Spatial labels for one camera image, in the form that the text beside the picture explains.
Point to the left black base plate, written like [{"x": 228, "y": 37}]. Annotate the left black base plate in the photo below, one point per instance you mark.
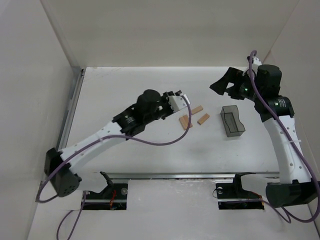
[{"x": 110, "y": 200}]

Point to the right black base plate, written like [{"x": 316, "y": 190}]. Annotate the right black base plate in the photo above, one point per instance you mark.
[{"x": 231, "y": 197}]

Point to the wood block near gripper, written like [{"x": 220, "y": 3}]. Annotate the wood block near gripper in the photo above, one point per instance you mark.
[{"x": 203, "y": 119}]

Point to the engraved wood block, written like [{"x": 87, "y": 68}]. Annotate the engraved wood block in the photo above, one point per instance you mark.
[{"x": 184, "y": 121}]

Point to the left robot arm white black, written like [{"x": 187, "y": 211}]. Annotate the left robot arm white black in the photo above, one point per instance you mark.
[{"x": 62, "y": 166}]

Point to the plain wood block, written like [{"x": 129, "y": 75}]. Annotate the plain wood block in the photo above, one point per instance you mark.
[{"x": 196, "y": 110}]

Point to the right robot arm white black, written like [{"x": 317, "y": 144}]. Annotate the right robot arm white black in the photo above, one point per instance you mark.
[{"x": 295, "y": 186}]

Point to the aluminium table frame rail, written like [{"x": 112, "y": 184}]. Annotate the aluminium table frame rail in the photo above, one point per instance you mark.
[{"x": 163, "y": 150}]

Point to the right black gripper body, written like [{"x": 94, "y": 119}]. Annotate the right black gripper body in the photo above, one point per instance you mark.
[{"x": 235, "y": 85}]

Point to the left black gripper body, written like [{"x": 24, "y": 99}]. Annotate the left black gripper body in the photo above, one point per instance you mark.
[{"x": 171, "y": 94}]

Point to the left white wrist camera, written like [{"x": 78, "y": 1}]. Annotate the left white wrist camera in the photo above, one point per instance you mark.
[{"x": 178, "y": 101}]

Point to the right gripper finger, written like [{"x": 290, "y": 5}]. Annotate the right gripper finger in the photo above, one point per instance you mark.
[
  {"x": 234, "y": 92},
  {"x": 231, "y": 75}
]

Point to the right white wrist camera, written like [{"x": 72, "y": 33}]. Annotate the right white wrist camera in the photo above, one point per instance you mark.
[{"x": 255, "y": 64}]

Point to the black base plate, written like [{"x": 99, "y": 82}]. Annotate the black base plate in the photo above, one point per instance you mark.
[
  {"x": 231, "y": 197},
  {"x": 110, "y": 200}
]

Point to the smoky transparent plastic box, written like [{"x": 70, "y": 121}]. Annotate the smoky transparent plastic box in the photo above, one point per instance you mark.
[{"x": 231, "y": 121}]

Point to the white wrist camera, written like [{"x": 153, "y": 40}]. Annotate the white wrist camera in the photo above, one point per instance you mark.
[
  {"x": 255, "y": 64},
  {"x": 178, "y": 101}
]

